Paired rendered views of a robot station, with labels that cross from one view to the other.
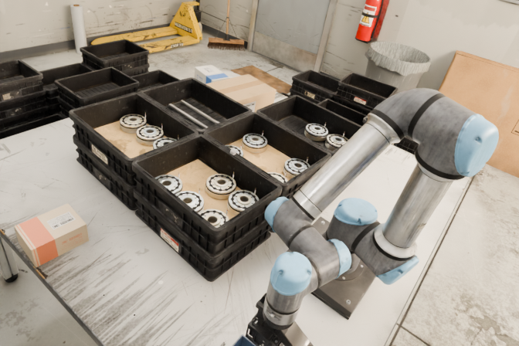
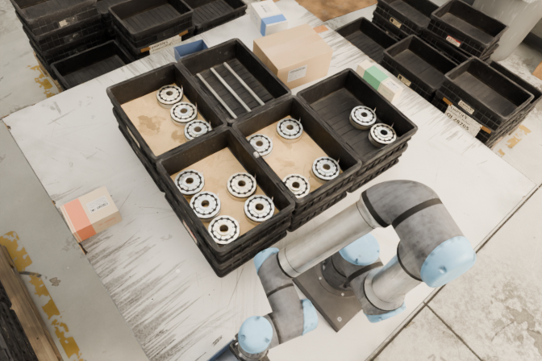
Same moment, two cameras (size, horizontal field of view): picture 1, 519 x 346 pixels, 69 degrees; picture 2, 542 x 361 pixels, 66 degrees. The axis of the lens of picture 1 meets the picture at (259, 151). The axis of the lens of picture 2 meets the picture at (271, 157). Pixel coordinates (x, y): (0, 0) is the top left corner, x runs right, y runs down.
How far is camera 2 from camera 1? 51 cm
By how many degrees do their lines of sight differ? 22
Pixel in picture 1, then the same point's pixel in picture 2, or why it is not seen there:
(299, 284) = (256, 350)
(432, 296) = (471, 280)
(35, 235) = (76, 218)
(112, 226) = (143, 207)
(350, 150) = (333, 230)
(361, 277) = not seen: hidden behind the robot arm
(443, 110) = (423, 225)
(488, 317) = (527, 310)
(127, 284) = (150, 269)
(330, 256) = (296, 321)
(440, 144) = (412, 256)
